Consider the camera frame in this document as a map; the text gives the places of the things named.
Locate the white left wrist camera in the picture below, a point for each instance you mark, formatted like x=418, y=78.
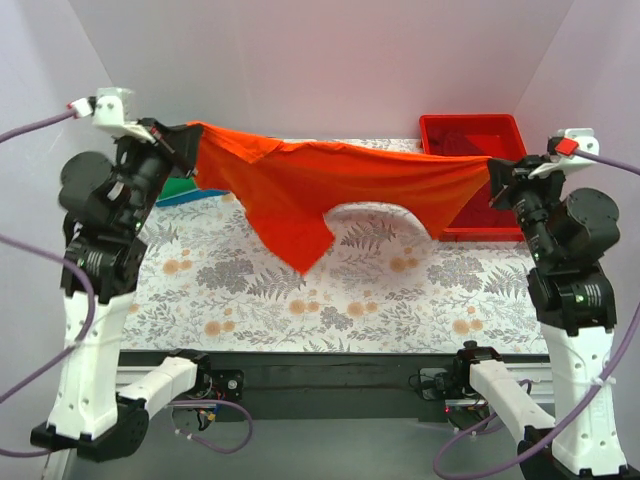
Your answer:
x=111, y=111

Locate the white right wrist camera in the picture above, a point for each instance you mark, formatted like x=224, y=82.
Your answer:
x=568, y=151

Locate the folded blue t shirt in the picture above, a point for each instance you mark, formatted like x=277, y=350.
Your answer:
x=187, y=197

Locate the dark red t shirt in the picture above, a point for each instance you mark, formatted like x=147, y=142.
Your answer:
x=452, y=143

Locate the orange t shirt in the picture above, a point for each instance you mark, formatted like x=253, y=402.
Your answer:
x=287, y=189

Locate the red plastic bin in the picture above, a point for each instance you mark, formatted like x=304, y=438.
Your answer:
x=498, y=135

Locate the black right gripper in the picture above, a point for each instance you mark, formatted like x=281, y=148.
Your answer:
x=509, y=182

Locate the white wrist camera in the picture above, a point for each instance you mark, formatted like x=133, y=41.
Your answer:
x=111, y=111
x=568, y=151

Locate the folded green t shirt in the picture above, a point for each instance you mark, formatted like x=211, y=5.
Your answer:
x=177, y=187

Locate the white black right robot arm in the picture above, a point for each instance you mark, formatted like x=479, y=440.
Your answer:
x=567, y=234

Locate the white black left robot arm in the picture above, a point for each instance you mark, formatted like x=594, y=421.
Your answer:
x=107, y=203

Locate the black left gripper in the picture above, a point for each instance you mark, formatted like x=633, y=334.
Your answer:
x=167, y=144

